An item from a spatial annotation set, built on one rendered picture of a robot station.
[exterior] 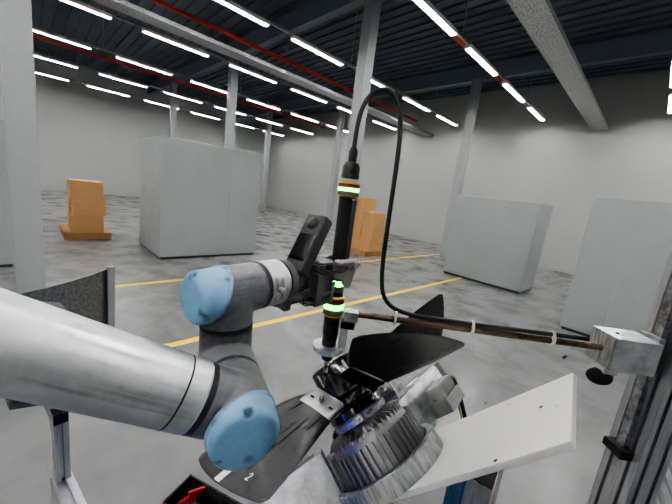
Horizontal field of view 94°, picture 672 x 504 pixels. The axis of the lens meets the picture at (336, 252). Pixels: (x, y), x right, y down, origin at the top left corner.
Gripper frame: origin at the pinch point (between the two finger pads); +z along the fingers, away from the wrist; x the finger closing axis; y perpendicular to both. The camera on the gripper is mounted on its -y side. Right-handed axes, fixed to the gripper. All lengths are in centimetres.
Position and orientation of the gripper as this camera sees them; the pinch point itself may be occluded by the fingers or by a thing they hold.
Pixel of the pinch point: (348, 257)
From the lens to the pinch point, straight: 68.9
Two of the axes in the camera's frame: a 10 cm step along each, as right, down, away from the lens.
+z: 6.1, -0.8, 7.9
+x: 7.8, 2.1, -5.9
